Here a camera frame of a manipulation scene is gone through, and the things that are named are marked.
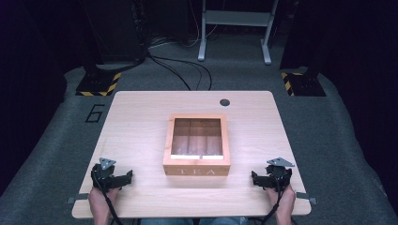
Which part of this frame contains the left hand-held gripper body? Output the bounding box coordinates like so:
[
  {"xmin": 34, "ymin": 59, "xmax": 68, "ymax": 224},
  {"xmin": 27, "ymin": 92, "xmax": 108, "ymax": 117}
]
[{"xmin": 90, "ymin": 157, "xmax": 126, "ymax": 192}]

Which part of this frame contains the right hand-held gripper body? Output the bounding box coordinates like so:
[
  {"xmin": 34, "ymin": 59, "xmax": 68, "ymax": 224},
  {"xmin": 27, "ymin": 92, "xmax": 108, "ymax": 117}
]
[{"xmin": 265, "ymin": 157, "xmax": 296, "ymax": 192}]

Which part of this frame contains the wooden tea box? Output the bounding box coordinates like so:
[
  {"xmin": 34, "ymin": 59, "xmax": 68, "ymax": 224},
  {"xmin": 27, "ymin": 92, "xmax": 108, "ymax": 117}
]
[{"xmin": 162, "ymin": 112, "xmax": 232, "ymax": 177}]

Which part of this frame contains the person's left hand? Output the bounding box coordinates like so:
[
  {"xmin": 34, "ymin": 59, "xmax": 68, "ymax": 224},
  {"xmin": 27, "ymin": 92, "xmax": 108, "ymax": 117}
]
[{"xmin": 87, "ymin": 186, "xmax": 120, "ymax": 214}]

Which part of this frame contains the person's right hand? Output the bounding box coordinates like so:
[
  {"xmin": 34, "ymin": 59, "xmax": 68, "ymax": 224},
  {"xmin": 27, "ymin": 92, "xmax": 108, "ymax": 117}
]
[{"xmin": 266, "ymin": 184, "xmax": 297, "ymax": 214}]

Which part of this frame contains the black yellow striped stand base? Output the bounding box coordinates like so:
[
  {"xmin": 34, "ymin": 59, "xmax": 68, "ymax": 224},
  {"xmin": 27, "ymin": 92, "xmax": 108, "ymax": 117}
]
[
  {"xmin": 75, "ymin": 65, "xmax": 123, "ymax": 98},
  {"xmin": 280, "ymin": 67, "xmax": 327, "ymax": 98}
]

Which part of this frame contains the dark equipment cabinet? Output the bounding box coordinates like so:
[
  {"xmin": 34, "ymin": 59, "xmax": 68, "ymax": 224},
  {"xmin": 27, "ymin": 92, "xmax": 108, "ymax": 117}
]
[{"xmin": 82, "ymin": 0, "xmax": 148, "ymax": 65}]

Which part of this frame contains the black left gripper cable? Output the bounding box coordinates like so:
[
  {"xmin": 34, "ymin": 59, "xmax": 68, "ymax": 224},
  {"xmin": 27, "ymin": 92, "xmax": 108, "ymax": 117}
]
[{"xmin": 92, "ymin": 170, "xmax": 125, "ymax": 225}]

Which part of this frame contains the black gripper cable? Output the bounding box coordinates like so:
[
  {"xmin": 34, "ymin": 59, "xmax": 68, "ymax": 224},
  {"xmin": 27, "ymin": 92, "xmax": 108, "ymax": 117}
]
[
  {"xmin": 261, "ymin": 174, "xmax": 284, "ymax": 225},
  {"xmin": 92, "ymin": 170, "xmax": 125, "ymax": 225}
]

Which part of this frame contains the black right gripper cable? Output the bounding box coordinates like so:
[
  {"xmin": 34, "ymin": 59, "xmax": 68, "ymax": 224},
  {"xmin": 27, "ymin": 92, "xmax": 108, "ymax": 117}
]
[{"xmin": 261, "ymin": 174, "xmax": 284, "ymax": 225}]

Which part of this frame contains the grey table edge bracket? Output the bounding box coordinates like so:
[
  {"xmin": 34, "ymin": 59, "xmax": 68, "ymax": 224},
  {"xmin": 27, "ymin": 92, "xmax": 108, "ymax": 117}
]
[
  {"xmin": 295, "ymin": 191, "xmax": 318, "ymax": 205},
  {"xmin": 66, "ymin": 193, "xmax": 90, "ymax": 204}
]

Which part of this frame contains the black floor cable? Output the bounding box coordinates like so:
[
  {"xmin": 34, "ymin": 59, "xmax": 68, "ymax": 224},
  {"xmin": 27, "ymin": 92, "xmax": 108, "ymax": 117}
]
[
  {"xmin": 146, "ymin": 52, "xmax": 192, "ymax": 92},
  {"xmin": 149, "ymin": 55, "xmax": 213, "ymax": 92}
]

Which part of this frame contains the white floor cable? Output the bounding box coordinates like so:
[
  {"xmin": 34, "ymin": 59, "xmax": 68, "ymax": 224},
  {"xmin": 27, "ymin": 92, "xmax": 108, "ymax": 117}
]
[{"xmin": 148, "ymin": 22, "xmax": 219, "ymax": 50}]

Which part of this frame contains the white metal stand frame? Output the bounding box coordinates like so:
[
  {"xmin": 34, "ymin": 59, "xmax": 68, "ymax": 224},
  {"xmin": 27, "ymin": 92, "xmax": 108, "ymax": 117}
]
[{"xmin": 197, "ymin": 0, "xmax": 280, "ymax": 66}]

